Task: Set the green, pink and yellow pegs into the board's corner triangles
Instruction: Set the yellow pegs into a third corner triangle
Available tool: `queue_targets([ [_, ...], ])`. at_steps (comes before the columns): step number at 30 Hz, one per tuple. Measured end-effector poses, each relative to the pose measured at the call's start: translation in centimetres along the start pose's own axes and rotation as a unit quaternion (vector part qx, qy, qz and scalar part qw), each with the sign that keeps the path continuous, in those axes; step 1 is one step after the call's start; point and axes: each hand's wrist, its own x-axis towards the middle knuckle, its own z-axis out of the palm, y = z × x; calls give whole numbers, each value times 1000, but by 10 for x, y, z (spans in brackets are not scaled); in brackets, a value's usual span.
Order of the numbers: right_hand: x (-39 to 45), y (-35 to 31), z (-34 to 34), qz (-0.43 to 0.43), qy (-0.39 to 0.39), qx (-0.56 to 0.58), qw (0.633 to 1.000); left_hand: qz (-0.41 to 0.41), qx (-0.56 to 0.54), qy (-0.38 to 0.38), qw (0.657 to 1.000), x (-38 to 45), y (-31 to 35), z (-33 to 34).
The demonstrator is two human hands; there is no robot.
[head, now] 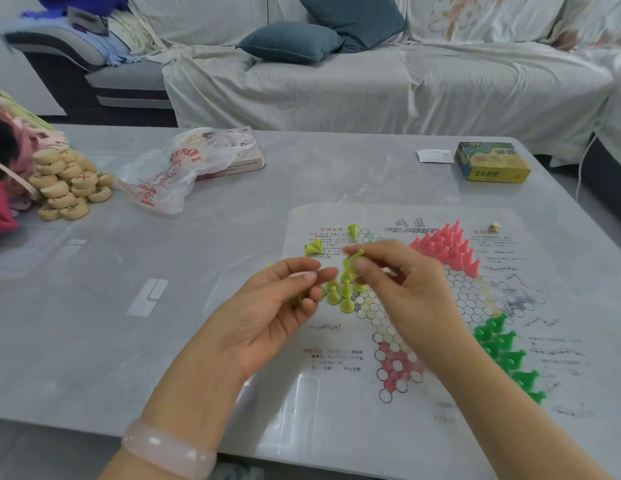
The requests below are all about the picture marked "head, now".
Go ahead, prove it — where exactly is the dark blue cloth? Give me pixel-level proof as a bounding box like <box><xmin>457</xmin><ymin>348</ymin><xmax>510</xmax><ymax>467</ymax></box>
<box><xmin>20</xmin><ymin>0</ymin><xmax>130</xmax><ymax>21</ymax></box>

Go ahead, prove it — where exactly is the cluster of yellow-green pawns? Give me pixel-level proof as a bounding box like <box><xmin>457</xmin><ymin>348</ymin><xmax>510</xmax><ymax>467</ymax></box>
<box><xmin>325</xmin><ymin>267</ymin><xmax>372</xmax><ymax>315</ymax></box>

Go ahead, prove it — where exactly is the light blue cloth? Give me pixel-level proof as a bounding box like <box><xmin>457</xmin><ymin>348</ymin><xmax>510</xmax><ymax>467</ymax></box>
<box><xmin>54</xmin><ymin>19</ymin><xmax>143</xmax><ymax>69</ymax></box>

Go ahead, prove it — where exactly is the cluster of dark green pawns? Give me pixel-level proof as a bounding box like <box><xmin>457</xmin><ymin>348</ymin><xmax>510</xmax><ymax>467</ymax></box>
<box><xmin>473</xmin><ymin>315</ymin><xmax>549</xmax><ymax>406</ymax></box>

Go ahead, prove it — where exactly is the small blue-grey cushion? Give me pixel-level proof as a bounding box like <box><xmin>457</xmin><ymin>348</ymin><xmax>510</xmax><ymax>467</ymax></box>
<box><xmin>235</xmin><ymin>22</ymin><xmax>346</xmax><ymax>65</ymax></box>

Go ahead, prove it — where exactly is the clear plastic bag red print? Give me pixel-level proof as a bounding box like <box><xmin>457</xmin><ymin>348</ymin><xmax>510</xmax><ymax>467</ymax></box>
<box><xmin>117</xmin><ymin>127</ymin><xmax>257</xmax><ymax>216</ymax></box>

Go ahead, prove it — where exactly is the white paper slip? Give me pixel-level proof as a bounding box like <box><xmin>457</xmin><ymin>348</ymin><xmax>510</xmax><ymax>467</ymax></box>
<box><xmin>417</xmin><ymin>149</ymin><xmax>456</xmax><ymax>165</ymax></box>

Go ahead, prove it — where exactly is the person's right hand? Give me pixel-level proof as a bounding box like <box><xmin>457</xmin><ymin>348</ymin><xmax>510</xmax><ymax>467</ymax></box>
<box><xmin>343</xmin><ymin>240</ymin><xmax>472</xmax><ymax>354</ymax></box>

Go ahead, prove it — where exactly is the white sofa cover sheet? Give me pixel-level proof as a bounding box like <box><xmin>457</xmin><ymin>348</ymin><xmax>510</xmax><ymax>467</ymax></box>
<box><xmin>126</xmin><ymin>0</ymin><xmax>621</xmax><ymax>171</ymax></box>

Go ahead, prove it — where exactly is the large blue-grey cushion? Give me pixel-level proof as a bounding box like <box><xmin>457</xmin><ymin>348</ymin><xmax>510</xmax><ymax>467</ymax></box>
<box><xmin>297</xmin><ymin>0</ymin><xmax>408</xmax><ymax>53</ymax></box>

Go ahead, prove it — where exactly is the person's right forearm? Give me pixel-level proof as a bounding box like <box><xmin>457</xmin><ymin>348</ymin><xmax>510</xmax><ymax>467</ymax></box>
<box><xmin>416</xmin><ymin>322</ymin><xmax>599</xmax><ymax>480</ymax></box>

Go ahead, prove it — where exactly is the cluster of pink pawns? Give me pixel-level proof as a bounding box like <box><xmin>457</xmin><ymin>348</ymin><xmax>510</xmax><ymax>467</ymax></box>
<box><xmin>410</xmin><ymin>221</ymin><xmax>484</xmax><ymax>278</ymax></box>

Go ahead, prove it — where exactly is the person's left forearm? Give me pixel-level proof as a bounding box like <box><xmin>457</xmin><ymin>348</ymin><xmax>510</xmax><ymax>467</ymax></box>
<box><xmin>98</xmin><ymin>342</ymin><xmax>256</xmax><ymax>480</ymax></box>

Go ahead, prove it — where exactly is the grey and black sofa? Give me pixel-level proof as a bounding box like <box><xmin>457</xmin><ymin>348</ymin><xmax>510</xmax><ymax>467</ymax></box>
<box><xmin>4</xmin><ymin>24</ymin><xmax>180</xmax><ymax>128</ymax></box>

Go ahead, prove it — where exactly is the pink flat box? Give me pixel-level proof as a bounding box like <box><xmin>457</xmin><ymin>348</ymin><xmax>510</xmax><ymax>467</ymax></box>
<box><xmin>194</xmin><ymin>139</ymin><xmax>266</xmax><ymax>182</ymax></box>

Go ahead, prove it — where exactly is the pale pink jade bracelet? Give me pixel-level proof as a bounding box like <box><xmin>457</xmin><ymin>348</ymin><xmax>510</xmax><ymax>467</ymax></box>
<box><xmin>121</xmin><ymin>419</ymin><xmax>217</xmax><ymax>479</ymax></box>

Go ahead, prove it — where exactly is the person's left hand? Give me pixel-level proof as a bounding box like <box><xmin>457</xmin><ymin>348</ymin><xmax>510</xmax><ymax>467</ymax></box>
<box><xmin>210</xmin><ymin>257</ymin><xmax>326</xmax><ymax>380</ymax></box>

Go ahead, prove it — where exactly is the yellow and green game box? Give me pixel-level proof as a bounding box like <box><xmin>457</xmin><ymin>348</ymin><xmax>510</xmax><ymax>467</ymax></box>
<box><xmin>454</xmin><ymin>141</ymin><xmax>533</xmax><ymax>184</ymax></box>

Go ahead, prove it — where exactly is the pile of wooden chess discs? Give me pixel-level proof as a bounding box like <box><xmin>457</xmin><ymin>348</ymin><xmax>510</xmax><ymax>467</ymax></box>
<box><xmin>29</xmin><ymin>147</ymin><xmax>114</xmax><ymax>222</ymax></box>

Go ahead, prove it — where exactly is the white cable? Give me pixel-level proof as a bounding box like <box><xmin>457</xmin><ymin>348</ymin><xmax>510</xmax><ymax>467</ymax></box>
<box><xmin>575</xmin><ymin>129</ymin><xmax>600</xmax><ymax>201</ymax></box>

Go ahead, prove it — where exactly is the plastic checkers board sheet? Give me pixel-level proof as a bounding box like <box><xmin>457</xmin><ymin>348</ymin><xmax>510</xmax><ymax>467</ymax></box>
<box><xmin>210</xmin><ymin>204</ymin><xmax>607</xmax><ymax>480</ymax></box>

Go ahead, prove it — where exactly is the pile of pink clothes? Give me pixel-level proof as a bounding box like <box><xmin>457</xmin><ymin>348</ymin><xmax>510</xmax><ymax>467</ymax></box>
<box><xmin>0</xmin><ymin>86</ymin><xmax>71</xmax><ymax>248</ymax></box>

